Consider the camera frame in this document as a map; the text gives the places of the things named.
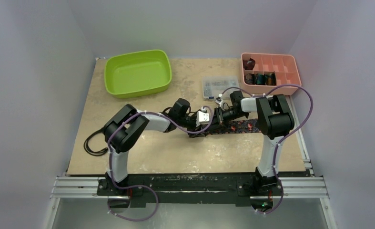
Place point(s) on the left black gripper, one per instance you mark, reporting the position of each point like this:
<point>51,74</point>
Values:
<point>192,129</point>

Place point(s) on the rolled dark gold tie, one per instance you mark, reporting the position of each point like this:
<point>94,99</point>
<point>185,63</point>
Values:
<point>270,79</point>

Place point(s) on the rolled teal tie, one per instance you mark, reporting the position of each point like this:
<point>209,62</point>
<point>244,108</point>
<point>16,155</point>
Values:
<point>259,79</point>

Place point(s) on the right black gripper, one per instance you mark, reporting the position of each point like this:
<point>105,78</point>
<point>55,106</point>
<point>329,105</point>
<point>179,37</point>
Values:
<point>220,116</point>

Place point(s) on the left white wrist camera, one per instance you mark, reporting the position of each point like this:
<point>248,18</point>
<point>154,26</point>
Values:
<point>202,117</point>

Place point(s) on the rolled dark red tie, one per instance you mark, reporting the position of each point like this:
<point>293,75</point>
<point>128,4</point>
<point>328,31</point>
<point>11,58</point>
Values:
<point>249,64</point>

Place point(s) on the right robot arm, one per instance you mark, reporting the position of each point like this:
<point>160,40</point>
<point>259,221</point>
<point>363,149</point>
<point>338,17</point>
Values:
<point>269,115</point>

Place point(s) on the pink divided organizer tray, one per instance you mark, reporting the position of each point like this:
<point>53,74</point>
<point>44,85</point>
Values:
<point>283,65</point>

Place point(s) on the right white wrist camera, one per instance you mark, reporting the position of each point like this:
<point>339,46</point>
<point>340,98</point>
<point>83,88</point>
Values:
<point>220,101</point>

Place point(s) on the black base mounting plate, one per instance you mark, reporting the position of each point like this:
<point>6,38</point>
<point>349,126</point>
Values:
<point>243,189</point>

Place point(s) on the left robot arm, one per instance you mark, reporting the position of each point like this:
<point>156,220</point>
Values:
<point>125,128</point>

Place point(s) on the green plastic tub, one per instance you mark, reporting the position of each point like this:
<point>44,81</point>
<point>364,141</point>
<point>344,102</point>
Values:
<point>137,74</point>

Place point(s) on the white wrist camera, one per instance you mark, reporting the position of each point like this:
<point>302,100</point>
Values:
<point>220,101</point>
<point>202,117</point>

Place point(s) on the clear plastic parts box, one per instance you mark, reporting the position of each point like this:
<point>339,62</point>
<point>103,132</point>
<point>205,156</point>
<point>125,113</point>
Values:
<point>214,85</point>

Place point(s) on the dark floral patterned tie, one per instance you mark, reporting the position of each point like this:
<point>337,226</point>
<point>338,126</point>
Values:
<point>235,127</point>

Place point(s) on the aluminium frame rail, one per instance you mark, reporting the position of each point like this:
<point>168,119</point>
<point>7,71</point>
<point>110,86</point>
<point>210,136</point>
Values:
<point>88,188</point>

